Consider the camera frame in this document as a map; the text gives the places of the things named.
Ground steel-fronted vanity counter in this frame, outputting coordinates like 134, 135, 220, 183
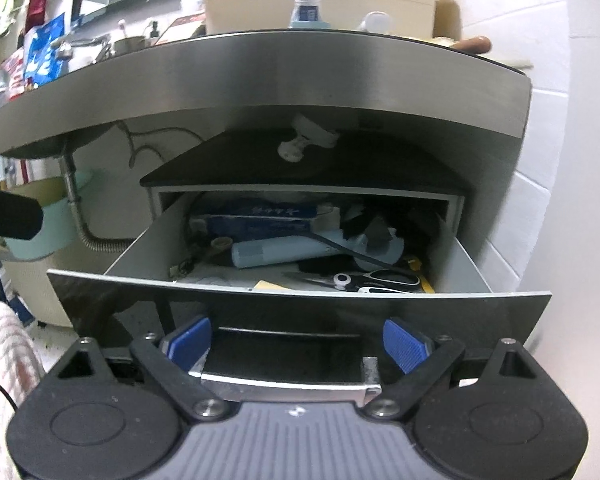
0, 29, 534, 162

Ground pink checkered clothing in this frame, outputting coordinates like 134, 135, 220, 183
0, 299, 47, 480

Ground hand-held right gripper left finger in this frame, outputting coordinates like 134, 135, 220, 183
42, 316, 229, 421

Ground white plastic drain fitting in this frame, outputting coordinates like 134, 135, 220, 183
277, 114, 339, 162

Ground white toothpaste tube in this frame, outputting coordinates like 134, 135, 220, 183
359, 11, 394, 35

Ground cream dish drainer tub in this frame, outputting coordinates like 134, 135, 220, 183
190, 0, 454, 37

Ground black-handled scissors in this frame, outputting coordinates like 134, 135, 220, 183
284, 268, 422, 295

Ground blue cardboard box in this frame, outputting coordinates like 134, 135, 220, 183
189, 200, 342, 237

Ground blue printed packet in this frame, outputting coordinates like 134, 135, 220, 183
23, 13, 67, 87

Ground yellow paper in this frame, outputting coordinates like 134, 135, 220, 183
253, 279, 302, 293

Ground corrugated metal hose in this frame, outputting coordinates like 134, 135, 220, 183
59, 142, 137, 252

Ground smartphone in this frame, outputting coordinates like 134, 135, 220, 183
155, 13, 209, 44

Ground light blue cylinder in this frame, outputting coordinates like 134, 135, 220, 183
231, 230, 406, 269

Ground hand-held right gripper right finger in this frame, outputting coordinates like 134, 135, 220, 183
364, 318, 556, 419

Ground light green bucket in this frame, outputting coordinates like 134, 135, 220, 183
2, 169, 97, 262

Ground metal faucet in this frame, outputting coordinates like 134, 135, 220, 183
50, 33, 114, 63

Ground thin black wall cable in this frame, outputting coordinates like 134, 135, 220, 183
121, 119, 202, 172

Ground black drawer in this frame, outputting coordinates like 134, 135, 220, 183
46, 186, 552, 407

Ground brown-handled yellow bristle brush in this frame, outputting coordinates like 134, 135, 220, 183
432, 35, 492, 56

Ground upright toothpaste tube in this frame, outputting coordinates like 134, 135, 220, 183
290, 0, 326, 25

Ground red packet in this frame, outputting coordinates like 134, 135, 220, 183
0, 51, 27, 102

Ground yellow black package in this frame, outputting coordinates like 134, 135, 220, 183
404, 257, 437, 294

